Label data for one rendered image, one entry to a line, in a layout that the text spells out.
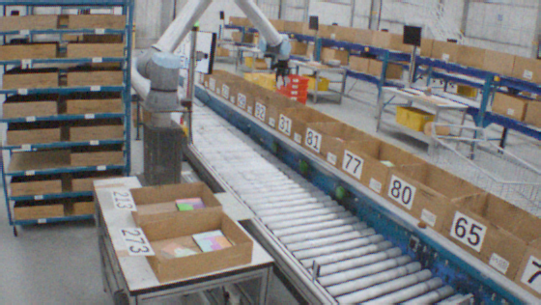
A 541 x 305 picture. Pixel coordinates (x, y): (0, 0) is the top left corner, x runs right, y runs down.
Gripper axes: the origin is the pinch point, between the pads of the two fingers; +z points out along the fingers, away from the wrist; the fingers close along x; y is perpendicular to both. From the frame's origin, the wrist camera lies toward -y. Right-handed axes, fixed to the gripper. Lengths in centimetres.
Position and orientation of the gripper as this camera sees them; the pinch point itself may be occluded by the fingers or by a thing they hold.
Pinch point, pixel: (281, 86)
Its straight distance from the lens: 286.9
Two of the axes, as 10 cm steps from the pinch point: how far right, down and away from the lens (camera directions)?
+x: 7.4, -3.3, 5.8
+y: 6.7, 2.9, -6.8
